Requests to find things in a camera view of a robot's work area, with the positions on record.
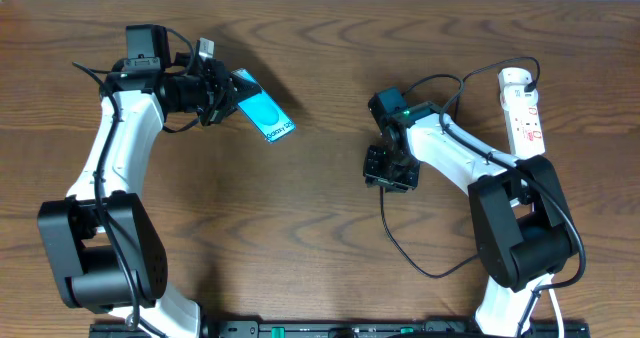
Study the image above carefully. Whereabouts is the white power strip cord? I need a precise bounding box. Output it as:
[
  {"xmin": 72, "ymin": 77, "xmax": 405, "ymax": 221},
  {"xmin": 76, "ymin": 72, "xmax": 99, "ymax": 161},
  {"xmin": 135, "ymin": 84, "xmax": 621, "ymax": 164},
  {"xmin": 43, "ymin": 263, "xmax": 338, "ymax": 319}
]
[{"xmin": 547, "ymin": 277, "xmax": 566, "ymax": 338}]

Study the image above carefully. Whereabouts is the blue Galaxy smartphone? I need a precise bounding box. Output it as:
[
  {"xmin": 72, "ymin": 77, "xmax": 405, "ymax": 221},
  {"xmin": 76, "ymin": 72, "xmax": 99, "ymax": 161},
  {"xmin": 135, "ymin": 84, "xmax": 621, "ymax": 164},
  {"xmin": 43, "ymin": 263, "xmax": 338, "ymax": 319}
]
[{"xmin": 237, "ymin": 89, "xmax": 296, "ymax": 143}]

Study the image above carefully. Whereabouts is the white power strip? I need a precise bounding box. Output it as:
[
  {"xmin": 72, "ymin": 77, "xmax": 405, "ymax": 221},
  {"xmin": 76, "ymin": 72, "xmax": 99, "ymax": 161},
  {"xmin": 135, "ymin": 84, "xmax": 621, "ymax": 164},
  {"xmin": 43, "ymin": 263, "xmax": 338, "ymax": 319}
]
[{"xmin": 498, "ymin": 67, "xmax": 545, "ymax": 159}]

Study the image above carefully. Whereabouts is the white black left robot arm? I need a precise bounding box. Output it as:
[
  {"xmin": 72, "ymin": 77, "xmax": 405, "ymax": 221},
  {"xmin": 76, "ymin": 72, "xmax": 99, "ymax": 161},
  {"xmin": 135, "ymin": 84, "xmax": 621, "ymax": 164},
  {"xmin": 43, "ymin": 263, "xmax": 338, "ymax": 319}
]
[{"xmin": 37, "ymin": 57, "xmax": 295, "ymax": 337}]

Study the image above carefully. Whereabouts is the black charger cable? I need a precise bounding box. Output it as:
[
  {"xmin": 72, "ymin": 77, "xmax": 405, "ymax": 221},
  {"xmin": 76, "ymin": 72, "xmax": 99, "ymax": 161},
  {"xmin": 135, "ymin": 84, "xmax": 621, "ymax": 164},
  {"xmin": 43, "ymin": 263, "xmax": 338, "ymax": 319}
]
[{"xmin": 378, "ymin": 56, "xmax": 542, "ymax": 280}]

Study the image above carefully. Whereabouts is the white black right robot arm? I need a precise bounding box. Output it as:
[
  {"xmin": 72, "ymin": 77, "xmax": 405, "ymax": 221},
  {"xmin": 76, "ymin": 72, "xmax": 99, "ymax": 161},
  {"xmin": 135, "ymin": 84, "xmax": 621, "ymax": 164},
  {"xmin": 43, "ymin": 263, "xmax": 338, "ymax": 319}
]
[{"xmin": 363, "ymin": 88, "xmax": 586, "ymax": 337}]

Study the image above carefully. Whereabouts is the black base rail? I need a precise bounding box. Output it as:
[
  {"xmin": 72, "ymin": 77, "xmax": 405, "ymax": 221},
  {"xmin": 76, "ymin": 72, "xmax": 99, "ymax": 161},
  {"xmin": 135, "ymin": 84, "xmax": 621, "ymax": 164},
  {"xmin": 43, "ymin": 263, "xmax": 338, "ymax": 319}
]
[{"xmin": 88, "ymin": 319, "xmax": 591, "ymax": 338}]

